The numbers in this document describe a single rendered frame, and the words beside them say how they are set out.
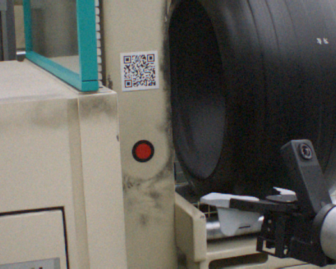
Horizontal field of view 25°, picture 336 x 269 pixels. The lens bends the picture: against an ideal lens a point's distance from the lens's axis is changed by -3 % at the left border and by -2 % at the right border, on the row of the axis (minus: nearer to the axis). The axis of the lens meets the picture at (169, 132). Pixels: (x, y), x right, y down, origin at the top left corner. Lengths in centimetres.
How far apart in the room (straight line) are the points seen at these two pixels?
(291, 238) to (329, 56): 47
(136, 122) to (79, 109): 70
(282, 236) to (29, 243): 40
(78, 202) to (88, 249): 5
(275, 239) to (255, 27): 47
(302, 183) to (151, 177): 54
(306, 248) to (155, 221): 56
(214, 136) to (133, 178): 41
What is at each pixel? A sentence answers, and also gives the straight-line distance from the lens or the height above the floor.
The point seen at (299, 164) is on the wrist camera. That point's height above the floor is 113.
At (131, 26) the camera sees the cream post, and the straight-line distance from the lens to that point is 149.
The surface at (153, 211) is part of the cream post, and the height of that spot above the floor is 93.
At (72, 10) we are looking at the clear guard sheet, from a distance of 88.
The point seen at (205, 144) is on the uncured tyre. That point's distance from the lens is 187.
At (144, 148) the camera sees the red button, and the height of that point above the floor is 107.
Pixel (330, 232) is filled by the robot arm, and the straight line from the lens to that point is 102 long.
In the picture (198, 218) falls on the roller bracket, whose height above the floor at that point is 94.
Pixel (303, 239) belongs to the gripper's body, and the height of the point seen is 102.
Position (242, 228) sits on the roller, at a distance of 155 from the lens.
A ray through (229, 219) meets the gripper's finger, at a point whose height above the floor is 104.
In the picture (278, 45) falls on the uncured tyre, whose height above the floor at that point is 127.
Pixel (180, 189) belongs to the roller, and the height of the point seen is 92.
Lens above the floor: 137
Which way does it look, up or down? 10 degrees down
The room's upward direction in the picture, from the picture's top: 2 degrees counter-clockwise
